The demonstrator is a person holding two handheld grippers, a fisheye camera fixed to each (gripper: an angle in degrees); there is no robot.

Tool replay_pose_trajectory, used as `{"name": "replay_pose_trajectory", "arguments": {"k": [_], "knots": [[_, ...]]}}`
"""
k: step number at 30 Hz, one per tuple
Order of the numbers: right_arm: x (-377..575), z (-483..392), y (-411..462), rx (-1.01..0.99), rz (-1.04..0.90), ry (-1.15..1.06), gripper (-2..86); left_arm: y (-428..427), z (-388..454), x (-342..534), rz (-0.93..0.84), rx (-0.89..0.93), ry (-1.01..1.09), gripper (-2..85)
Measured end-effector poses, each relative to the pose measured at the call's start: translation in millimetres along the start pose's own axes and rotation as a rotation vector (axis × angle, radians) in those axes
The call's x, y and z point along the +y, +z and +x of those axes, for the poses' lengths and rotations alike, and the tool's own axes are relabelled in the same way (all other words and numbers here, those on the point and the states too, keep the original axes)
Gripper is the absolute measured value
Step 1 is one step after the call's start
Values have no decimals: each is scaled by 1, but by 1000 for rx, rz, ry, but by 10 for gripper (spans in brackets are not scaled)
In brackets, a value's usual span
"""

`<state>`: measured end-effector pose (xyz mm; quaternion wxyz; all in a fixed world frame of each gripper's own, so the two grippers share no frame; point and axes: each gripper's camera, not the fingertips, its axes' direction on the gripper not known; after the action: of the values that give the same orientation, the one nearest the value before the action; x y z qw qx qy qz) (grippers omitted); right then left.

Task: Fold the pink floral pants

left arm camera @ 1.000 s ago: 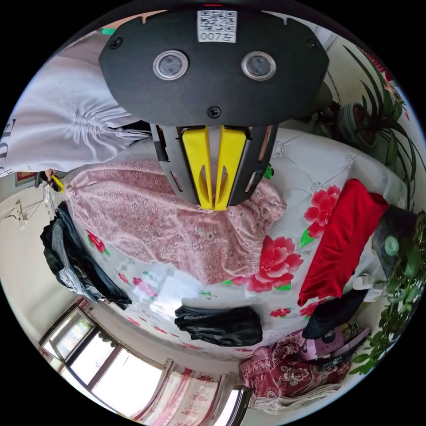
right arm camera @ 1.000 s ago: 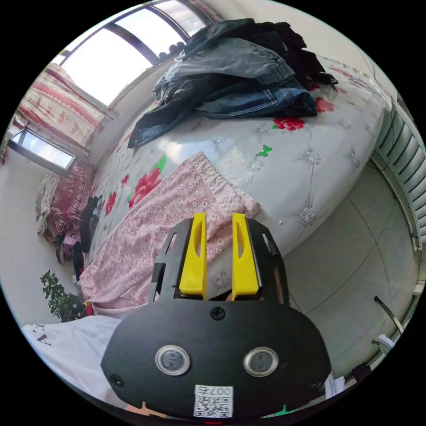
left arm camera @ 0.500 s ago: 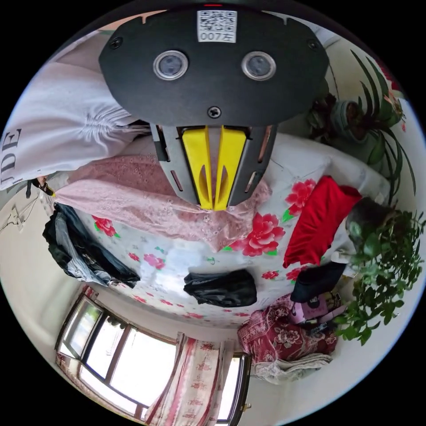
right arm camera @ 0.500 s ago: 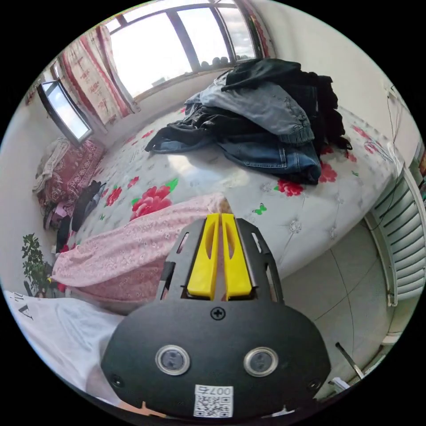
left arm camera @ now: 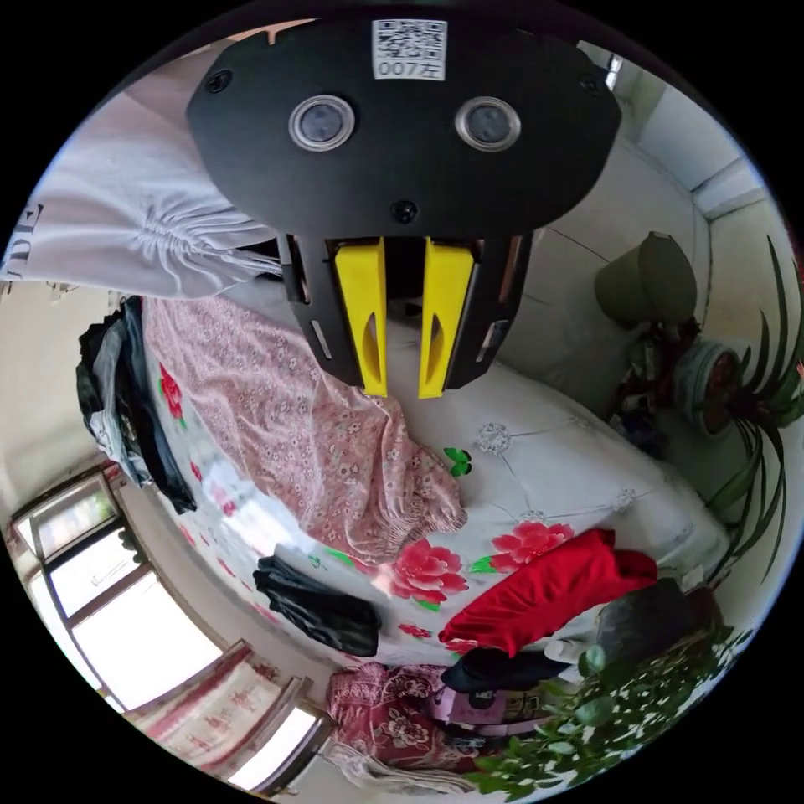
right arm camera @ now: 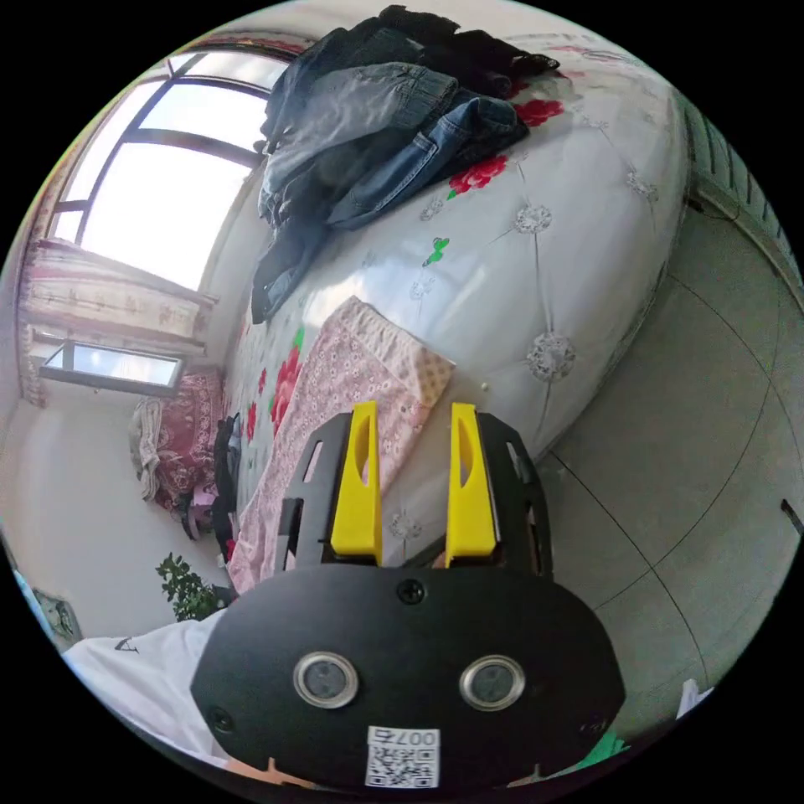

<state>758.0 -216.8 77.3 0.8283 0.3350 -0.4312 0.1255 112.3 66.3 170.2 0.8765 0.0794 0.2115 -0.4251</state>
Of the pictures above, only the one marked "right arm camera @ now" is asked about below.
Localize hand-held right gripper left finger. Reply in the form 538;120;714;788
330;400;384;564

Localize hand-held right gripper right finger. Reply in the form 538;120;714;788
445;401;499;562

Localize pink floral pants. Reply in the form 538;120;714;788
227;296;456;595

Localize red floral blanket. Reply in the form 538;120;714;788
128;368;229;541

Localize bed with white floral quilt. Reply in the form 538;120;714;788
220;24;691;554

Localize green potted plant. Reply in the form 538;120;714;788
155;552;229;623

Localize person's body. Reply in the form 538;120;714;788
62;607;230;771

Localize patterned curtain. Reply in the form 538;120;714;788
17;238;221;410

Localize pile of clothes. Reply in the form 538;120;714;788
250;4;561;325

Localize window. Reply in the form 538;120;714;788
37;49;291;398

